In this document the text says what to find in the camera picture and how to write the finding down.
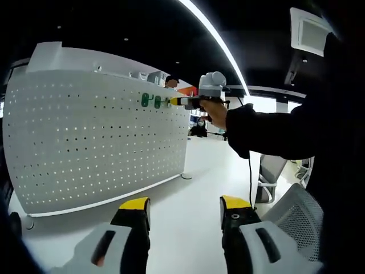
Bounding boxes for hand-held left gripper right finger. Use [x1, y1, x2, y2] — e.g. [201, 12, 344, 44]
[219, 195, 320, 274]

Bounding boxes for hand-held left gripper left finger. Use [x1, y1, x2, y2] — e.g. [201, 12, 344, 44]
[54, 196, 151, 274]

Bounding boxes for white perforated mounting plate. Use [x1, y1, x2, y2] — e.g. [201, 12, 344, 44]
[2, 69, 191, 218]

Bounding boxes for person's right hand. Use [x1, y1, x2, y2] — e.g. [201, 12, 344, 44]
[199, 98, 229, 130]

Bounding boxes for ceiling light strip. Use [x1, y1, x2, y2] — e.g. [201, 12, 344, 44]
[177, 0, 252, 97]

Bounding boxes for grey mesh office chair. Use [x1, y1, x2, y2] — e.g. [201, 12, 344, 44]
[260, 182, 325, 263]

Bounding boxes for grey padded office chair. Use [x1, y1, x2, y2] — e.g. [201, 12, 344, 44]
[255, 154, 289, 205]

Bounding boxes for black round knob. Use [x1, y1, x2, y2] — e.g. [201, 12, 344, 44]
[7, 212, 23, 238]

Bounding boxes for white partition cabinet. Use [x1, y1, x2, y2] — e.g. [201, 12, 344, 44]
[26, 41, 162, 84]

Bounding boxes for ceiling air vent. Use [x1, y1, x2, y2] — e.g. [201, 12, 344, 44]
[290, 7, 334, 58]

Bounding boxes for person's dark clothed torso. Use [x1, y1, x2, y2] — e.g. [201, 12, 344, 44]
[304, 31, 365, 274]

